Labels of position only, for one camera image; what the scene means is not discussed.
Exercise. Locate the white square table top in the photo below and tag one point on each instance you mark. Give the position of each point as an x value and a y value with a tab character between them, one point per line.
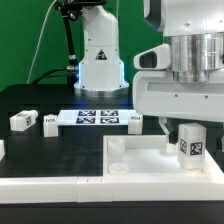
138	155

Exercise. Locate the white L-shaped fence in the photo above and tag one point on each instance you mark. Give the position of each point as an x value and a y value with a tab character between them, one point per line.
204	184

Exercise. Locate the white part left edge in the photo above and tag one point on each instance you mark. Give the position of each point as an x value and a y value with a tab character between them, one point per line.
2	150

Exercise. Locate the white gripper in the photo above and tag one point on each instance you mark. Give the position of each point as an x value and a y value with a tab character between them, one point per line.
155	93

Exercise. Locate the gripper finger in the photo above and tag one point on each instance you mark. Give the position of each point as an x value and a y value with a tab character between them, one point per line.
220	144

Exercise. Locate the black camera stand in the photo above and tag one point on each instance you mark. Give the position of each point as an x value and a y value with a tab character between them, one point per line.
71	10

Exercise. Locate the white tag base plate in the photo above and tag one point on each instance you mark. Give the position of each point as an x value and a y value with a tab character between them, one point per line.
94	117

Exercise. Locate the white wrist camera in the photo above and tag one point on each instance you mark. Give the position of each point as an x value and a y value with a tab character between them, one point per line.
157	58

